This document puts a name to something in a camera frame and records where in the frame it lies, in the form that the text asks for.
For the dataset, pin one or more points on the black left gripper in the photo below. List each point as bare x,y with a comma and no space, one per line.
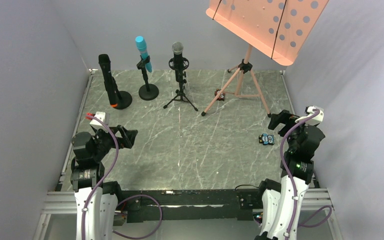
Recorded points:
118,138

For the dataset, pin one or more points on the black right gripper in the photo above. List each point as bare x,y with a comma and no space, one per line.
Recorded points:
287,120

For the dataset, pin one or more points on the black small desk mic stand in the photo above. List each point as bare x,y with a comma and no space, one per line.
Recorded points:
122,99

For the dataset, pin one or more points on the black clip desk mic stand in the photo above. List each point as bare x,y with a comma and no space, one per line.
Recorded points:
147,91

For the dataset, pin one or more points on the black tripod shock mount stand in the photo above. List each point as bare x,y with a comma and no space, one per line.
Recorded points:
181,80

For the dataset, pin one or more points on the black microphone orange end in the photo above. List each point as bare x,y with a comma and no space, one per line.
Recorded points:
105,65

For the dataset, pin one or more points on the blue microphone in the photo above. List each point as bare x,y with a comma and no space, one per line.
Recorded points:
142,48

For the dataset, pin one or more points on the black microphone silver grille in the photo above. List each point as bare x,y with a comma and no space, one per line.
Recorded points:
178,62

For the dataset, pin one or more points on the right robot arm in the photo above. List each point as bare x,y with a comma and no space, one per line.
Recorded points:
282,201

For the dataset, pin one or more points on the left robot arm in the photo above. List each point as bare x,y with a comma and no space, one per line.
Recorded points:
96,201

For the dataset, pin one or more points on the pink music stand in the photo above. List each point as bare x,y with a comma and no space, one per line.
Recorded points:
276,28

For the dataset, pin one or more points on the red owl toy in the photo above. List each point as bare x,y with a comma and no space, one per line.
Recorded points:
220,95

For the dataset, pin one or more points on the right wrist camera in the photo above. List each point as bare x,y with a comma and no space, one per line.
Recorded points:
315,116

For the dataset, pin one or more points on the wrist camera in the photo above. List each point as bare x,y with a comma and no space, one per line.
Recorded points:
98,120
315,116

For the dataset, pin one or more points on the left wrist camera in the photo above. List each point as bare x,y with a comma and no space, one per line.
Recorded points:
98,120

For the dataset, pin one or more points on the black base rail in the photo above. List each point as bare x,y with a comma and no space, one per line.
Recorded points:
241,203

